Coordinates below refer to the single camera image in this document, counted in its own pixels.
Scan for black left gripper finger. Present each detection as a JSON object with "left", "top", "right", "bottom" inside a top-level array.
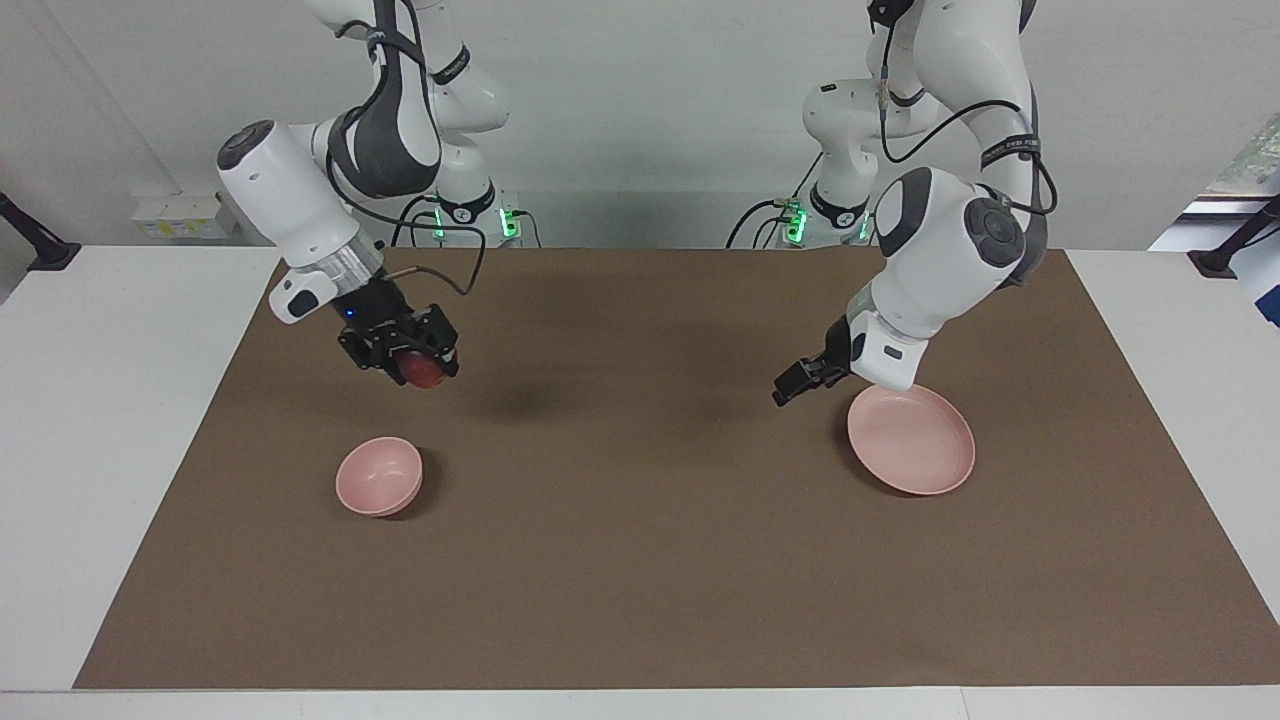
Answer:
[
  {"left": 772, "top": 363, "right": 825, "bottom": 407},
  {"left": 795, "top": 352, "right": 851, "bottom": 387}
]

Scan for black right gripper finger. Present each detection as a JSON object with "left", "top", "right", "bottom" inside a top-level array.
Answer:
[
  {"left": 337, "top": 333, "right": 403, "bottom": 381},
  {"left": 413, "top": 305, "right": 461, "bottom": 379}
]

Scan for red apple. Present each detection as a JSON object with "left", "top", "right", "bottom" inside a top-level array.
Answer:
[{"left": 400, "top": 350, "right": 449, "bottom": 389}]

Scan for pink plate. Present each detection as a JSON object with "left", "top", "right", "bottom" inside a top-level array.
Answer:
[{"left": 846, "top": 384, "right": 976, "bottom": 496}]

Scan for pink bowl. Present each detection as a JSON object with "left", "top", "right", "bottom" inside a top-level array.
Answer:
[{"left": 335, "top": 437, "right": 424, "bottom": 518}]

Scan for brown table mat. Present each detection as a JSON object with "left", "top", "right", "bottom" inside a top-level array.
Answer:
[{"left": 73, "top": 245, "right": 1280, "bottom": 691}]

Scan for white blue panel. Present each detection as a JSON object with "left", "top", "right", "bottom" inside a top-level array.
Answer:
[{"left": 1230, "top": 230, "right": 1280, "bottom": 327}]

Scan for black base power cable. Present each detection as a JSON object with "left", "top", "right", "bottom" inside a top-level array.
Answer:
[
  {"left": 727, "top": 155, "right": 826, "bottom": 249},
  {"left": 390, "top": 193, "right": 441, "bottom": 248}
]

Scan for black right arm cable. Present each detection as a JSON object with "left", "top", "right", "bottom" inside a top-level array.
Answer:
[{"left": 325, "top": 0, "right": 489, "bottom": 296}]

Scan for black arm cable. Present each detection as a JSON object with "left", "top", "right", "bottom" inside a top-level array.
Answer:
[
  {"left": 878, "top": 20, "right": 1059, "bottom": 216},
  {"left": 325, "top": 0, "right": 489, "bottom": 296}
]

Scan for white wall socket box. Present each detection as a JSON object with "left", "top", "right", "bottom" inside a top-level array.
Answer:
[{"left": 132, "top": 190, "right": 239, "bottom": 241}]

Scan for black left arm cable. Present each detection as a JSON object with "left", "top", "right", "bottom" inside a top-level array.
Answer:
[{"left": 878, "top": 20, "right": 1059, "bottom": 216}]

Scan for black velcro cable strap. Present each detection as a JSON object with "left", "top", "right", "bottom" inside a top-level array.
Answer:
[{"left": 980, "top": 133, "right": 1043, "bottom": 168}]

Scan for black clamp mount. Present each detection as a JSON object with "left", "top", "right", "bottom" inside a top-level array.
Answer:
[
  {"left": 1188, "top": 195, "right": 1280, "bottom": 279},
  {"left": 0, "top": 190, "right": 82, "bottom": 273}
]

